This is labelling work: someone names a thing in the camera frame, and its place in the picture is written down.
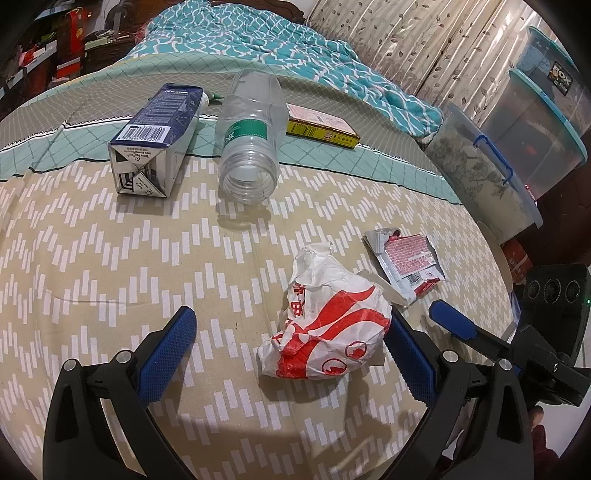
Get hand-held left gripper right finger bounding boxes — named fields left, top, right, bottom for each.
left=379, top=307, right=536, bottom=480

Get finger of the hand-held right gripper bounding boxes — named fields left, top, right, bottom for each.
left=428, top=299, right=518, bottom=365

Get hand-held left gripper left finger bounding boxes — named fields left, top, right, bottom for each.
left=42, top=305, right=198, bottom=480

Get red foil packet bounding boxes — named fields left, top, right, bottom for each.
left=364, top=227, right=448, bottom=305

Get beige trash bin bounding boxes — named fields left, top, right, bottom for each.
left=478, top=220, right=517, bottom=296

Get red and white paper bag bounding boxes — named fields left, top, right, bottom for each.
left=256, top=242, right=393, bottom=380

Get clear plastic bottle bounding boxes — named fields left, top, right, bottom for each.
left=215, top=70, right=288, bottom=206

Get blue milk carton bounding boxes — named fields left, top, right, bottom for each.
left=107, top=83, right=204, bottom=198

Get pink and yellow box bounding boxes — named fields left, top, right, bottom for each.
left=285, top=102, right=361, bottom=151

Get red orange printed bag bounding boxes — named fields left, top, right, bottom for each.
left=502, top=240, right=532, bottom=287

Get large teal-lidded storage bin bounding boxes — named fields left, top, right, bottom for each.
left=478, top=68, right=589, bottom=199

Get small teal-lidded storage bin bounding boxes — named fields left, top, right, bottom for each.
left=510, top=25, right=580, bottom=90

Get beige leaf print curtain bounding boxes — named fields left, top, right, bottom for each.
left=305, top=0, right=536, bottom=121

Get dark wooden nightstand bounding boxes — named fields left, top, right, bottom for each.
left=83, top=30, right=139, bottom=72

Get red boxes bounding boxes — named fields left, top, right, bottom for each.
left=55, top=9, right=86, bottom=81

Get grey metal shelf rack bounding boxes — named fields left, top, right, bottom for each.
left=9, top=4, right=65, bottom=93

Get teal patterned blanket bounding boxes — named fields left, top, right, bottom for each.
left=127, top=0, right=446, bottom=139

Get clear blue-handled storage box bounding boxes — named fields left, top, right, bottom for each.
left=422, top=102, right=544, bottom=243

